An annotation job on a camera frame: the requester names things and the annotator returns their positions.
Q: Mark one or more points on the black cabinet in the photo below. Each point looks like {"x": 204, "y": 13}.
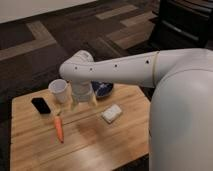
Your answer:
{"x": 182, "y": 24}

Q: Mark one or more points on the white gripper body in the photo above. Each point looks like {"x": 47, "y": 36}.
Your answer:
{"x": 81, "y": 92}

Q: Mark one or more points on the orange carrot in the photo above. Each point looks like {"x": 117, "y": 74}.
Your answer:
{"x": 59, "y": 127}

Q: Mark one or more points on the white plastic cup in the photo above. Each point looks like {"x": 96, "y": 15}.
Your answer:
{"x": 59, "y": 88}

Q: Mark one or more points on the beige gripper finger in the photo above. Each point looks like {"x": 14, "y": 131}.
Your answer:
{"x": 93, "y": 101}
{"x": 74, "y": 104}

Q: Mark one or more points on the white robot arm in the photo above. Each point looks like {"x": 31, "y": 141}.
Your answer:
{"x": 181, "y": 109}

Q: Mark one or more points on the white sponge block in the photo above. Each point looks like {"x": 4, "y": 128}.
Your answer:
{"x": 111, "y": 113}

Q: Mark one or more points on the black smartphone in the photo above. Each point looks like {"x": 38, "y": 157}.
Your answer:
{"x": 41, "y": 105}

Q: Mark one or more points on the dark blue ceramic bowl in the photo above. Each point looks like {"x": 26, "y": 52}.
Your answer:
{"x": 102, "y": 89}

